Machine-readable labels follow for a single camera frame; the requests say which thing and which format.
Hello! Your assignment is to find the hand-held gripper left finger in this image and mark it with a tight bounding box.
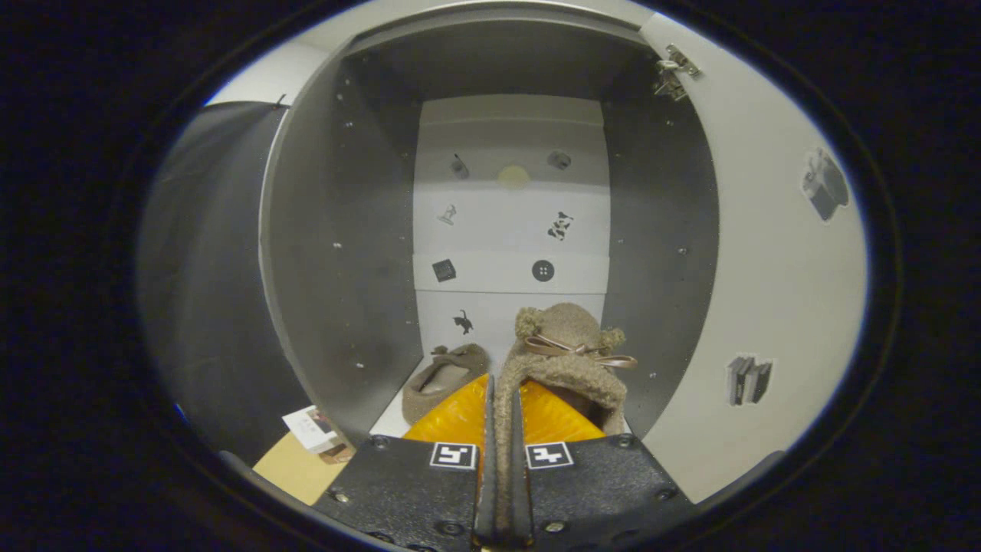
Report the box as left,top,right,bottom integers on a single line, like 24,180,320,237
310,373,496,552

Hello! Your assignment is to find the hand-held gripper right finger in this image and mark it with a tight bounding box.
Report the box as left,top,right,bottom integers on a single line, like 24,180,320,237
510,379,698,549

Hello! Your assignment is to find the brown fluffy shoe with bow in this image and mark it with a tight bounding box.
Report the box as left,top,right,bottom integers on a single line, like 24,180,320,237
493,302,638,537

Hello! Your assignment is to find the grey shoe cabinet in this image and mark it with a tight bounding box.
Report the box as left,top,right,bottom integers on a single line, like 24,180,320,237
259,4,721,461

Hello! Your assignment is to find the metal door hinge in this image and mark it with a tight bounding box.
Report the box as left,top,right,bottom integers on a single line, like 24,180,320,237
653,44,702,102

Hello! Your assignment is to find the white booklet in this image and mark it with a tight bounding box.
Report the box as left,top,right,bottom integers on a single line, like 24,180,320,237
281,406,356,465

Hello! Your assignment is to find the black backdrop cloth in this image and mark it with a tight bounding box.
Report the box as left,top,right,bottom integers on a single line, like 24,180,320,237
138,100,307,468

